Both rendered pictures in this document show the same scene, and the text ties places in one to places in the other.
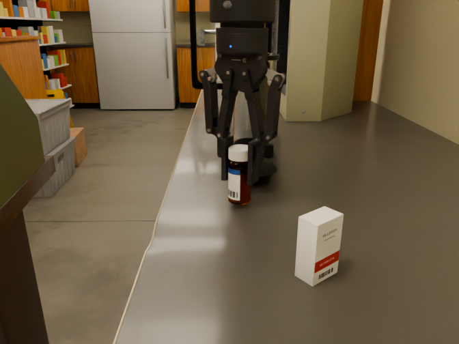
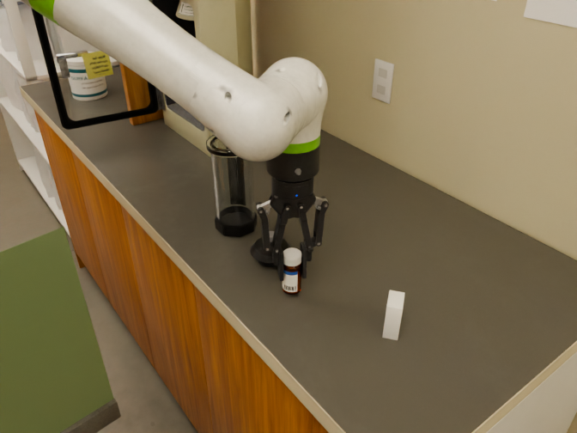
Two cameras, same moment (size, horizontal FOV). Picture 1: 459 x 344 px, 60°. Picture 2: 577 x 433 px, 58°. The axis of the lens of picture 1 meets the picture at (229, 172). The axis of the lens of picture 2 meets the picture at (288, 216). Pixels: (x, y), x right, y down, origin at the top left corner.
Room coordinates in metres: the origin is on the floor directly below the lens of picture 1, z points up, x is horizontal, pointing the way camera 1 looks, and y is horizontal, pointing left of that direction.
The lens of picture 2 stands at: (-0.04, 0.46, 1.66)
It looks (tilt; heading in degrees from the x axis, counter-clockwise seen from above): 34 degrees down; 324
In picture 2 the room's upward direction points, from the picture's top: straight up
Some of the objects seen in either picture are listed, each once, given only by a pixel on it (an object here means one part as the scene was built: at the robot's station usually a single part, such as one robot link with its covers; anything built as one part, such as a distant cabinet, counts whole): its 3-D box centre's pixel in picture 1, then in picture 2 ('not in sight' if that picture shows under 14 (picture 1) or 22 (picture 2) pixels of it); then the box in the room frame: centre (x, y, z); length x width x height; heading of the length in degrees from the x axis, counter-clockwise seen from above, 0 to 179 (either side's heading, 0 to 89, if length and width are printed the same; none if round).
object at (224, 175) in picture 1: (227, 158); (280, 263); (0.61, 0.00, 1.02); 0.03 x 0.01 x 0.07; 154
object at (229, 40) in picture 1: (241, 59); (292, 193); (0.60, -0.02, 1.17); 0.08 x 0.07 x 0.09; 64
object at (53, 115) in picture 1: (34, 125); not in sight; (3.01, 1.52, 0.49); 0.60 x 0.42 x 0.33; 1
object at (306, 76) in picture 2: not in sight; (291, 103); (0.60, -0.01, 1.35); 0.13 x 0.11 x 0.14; 120
